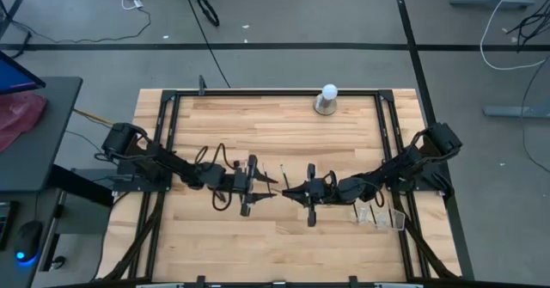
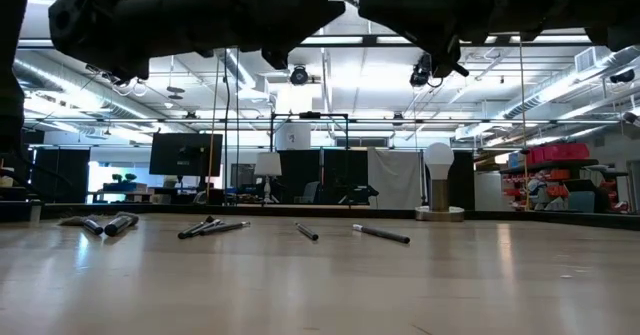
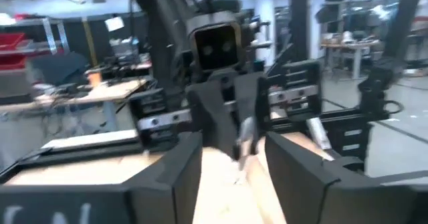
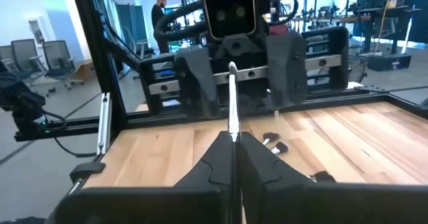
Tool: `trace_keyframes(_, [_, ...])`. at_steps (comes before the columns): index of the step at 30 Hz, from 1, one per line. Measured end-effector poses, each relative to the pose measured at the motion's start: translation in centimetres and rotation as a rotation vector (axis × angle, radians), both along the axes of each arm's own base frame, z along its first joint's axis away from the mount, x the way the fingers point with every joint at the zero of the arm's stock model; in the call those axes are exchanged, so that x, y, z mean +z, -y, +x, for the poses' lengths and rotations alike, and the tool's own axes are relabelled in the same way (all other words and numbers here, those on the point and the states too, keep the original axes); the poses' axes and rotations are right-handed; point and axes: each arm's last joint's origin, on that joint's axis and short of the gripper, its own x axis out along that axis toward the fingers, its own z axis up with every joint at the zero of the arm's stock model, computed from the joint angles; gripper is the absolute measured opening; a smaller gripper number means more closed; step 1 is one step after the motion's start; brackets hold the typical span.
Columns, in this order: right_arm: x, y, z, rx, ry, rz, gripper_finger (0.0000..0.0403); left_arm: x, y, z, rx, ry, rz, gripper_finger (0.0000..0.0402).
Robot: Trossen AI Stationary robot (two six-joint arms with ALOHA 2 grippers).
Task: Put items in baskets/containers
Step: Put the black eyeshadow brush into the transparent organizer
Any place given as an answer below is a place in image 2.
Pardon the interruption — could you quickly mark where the white cloth sheet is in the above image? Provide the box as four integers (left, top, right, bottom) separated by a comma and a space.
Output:
367, 147, 424, 211

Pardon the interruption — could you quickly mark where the black pen white cap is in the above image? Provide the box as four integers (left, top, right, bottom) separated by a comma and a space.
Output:
351, 223, 412, 245

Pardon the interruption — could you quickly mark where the black aluminium frame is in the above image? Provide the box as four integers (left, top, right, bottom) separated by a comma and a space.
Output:
0, 199, 640, 232

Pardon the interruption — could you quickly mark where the black hanging camera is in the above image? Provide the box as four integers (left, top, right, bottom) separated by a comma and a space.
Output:
409, 53, 444, 89

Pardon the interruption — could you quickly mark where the white cylindrical container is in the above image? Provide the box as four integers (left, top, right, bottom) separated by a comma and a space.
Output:
274, 123, 312, 151

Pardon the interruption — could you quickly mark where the white shade table lamp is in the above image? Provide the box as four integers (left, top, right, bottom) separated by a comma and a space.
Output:
254, 151, 283, 206

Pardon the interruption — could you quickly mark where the distant black rig frame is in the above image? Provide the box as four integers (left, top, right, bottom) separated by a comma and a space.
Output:
269, 111, 351, 207

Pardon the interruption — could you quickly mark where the thin black makeup brush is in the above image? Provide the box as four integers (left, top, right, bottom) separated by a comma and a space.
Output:
198, 220, 252, 236
188, 218, 225, 238

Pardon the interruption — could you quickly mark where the round black ceiling fixture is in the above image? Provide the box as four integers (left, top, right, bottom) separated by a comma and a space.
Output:
289, 64, 311, 87

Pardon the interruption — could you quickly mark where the large black screen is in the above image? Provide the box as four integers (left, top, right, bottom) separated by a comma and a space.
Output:
148, 132, 224, 178

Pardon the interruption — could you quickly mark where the thin brown pole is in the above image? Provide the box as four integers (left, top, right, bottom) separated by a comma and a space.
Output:
518, 39, 529, 211

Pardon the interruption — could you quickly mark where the red storage bin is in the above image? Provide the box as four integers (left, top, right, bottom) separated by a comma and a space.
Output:
543, 143, 591, 161

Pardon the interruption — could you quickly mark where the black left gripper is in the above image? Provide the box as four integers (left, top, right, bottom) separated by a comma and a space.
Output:
129, 0, 346, 71

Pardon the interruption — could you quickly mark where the black cabinet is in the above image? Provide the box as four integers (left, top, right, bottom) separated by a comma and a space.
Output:
32, 146, 92, 205

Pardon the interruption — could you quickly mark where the storage shelf with bins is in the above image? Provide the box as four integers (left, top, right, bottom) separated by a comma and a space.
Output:
499, 142, 632, 214

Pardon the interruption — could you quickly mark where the dark fluffy makeup brush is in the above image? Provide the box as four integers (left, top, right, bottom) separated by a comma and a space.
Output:
177, 215, 216, 240

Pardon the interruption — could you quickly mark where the silver ferrule makeup brush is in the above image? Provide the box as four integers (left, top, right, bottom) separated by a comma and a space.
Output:
56, 214, 105, 236

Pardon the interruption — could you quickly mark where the short black pen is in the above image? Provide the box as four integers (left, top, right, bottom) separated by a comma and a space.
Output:
293, 221, 320, 242

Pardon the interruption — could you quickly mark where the fan head makeup brush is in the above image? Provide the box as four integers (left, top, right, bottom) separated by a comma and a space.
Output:
103, 211, 140, 238

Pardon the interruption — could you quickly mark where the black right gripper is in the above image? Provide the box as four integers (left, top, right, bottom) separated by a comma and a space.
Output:
358, 0, 551, 79

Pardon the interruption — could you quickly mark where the white bulb lamp metal base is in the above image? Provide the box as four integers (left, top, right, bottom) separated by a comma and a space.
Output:
414, 141, 466, 223

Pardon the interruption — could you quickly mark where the silver air duct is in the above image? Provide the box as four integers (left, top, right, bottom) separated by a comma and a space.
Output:
499, 44, 640, 121
12, 57, 151, 126

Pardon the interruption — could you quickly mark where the black partition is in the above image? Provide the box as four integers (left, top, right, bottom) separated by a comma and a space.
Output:
277, 148, 371, 206

